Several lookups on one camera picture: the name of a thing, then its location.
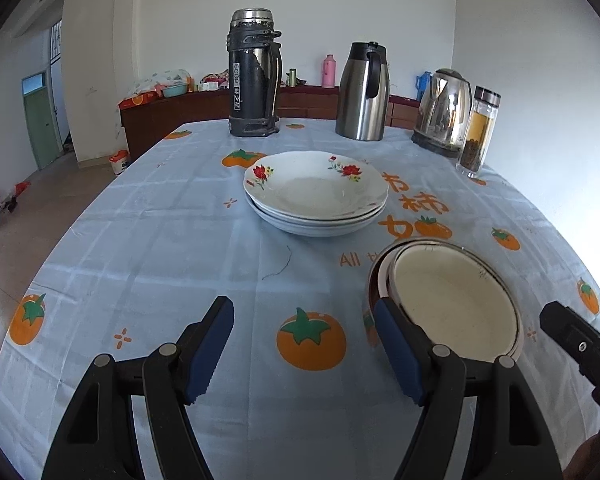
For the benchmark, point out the light blue persimmon tablecloth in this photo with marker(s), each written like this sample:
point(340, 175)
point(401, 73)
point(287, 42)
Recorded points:
point(180, 240)

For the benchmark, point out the white plate with pink flowers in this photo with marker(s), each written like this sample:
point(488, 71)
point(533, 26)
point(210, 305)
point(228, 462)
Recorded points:
point(310, 222)

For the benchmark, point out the green door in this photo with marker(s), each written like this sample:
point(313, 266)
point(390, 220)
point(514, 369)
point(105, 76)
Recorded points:
point(42, 125)

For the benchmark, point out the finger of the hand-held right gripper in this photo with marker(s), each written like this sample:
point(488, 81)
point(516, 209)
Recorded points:
point(577, 342)

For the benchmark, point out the red floor item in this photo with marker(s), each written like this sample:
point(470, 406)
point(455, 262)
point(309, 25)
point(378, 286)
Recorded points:
point(22, 188)

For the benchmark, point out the brown wooden sideboard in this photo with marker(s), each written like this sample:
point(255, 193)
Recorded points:
point(180, 110)

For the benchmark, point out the stainless steel carafe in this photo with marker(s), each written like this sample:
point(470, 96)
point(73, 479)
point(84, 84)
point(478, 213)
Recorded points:
point(360, 105)

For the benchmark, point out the pink thermos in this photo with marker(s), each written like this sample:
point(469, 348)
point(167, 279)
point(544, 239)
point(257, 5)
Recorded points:
point(328, 72)

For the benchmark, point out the blue thermos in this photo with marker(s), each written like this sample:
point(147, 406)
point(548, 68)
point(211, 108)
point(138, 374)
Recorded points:
point(422, 86)

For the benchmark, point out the black vacuum flask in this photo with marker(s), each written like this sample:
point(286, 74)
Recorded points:
point(250, 85)

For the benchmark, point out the white plate with red flowers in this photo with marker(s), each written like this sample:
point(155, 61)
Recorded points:
point(310, 190)

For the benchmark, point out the white plate with blue rim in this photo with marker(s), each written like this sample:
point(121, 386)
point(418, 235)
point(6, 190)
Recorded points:
point(315, 232)

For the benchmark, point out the black thread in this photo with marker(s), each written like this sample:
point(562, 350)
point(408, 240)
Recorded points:
point(285, 262)

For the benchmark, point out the floral food cover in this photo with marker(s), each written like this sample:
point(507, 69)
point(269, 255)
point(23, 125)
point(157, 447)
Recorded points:
point(157, 80)

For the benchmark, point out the person's right forearm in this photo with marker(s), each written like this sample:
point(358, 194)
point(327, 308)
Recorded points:
point(595, 457)

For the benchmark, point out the green bottle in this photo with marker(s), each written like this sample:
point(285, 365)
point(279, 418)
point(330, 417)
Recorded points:
point(291, 77)

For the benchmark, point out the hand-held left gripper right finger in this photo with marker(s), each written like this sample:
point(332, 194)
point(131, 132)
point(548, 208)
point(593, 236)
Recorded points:
point(400, 350)

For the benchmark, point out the cream plate with dark rim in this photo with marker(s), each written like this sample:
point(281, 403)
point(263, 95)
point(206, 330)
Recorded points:
point(374, 305)

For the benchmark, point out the teal basin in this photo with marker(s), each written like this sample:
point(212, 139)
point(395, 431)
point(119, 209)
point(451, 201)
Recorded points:
point(174, 91)

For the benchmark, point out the white bucket with orange label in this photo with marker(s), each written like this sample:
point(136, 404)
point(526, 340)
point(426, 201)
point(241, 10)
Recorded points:
point(120, 164)

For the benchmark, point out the stainless steel electric kettle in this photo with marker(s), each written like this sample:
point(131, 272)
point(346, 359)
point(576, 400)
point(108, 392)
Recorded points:
point(442, 110)

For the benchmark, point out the glass tea bottle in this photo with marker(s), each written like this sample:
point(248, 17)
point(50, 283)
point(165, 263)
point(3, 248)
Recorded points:
point(477, 135)

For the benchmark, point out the orange cardboard box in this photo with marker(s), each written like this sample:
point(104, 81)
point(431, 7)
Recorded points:
point(140, 101)

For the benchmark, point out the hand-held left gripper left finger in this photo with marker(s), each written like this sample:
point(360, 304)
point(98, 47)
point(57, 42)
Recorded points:
point(212, 345)

